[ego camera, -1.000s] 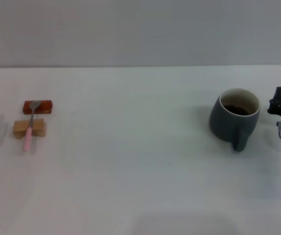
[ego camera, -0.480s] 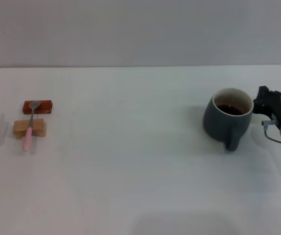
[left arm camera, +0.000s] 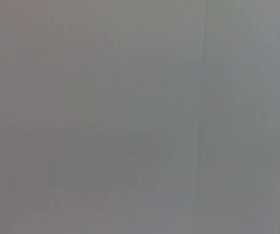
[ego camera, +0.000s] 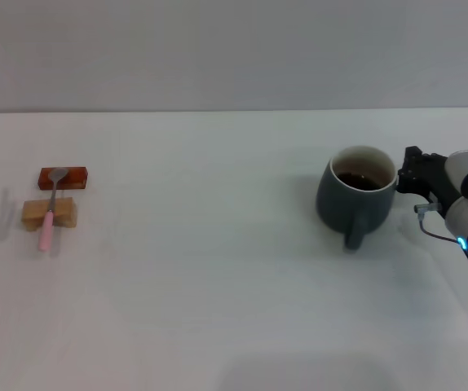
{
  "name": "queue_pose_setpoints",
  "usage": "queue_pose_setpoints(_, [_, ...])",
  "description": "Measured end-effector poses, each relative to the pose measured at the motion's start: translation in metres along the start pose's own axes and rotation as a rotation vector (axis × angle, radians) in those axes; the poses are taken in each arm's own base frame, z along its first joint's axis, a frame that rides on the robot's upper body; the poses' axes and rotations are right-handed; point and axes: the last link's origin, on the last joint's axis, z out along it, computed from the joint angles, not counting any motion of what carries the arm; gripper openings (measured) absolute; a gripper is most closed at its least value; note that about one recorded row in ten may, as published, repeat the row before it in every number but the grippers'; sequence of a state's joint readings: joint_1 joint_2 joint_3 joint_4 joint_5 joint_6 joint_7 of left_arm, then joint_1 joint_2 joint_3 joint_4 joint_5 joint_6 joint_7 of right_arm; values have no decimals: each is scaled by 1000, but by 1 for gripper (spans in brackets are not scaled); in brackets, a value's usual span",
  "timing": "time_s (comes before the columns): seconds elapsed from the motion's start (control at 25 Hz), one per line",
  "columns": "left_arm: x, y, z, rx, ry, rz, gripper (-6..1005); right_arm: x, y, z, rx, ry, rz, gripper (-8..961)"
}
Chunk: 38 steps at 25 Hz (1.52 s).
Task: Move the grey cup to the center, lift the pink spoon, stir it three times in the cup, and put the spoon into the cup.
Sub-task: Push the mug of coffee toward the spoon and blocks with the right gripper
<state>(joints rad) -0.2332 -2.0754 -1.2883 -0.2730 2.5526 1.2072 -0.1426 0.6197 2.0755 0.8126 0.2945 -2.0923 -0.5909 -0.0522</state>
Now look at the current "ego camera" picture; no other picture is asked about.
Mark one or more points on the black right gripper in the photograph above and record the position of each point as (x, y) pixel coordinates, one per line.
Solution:
(434, 179)

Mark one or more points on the dark grey ceramic mug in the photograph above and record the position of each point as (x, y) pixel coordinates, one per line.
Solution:
(340, 203)

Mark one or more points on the reddish brown rectangular block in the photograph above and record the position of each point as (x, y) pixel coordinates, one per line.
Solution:
(77, 177)

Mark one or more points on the light wooden spoon rest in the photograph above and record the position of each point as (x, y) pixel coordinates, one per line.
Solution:
(67, 212)

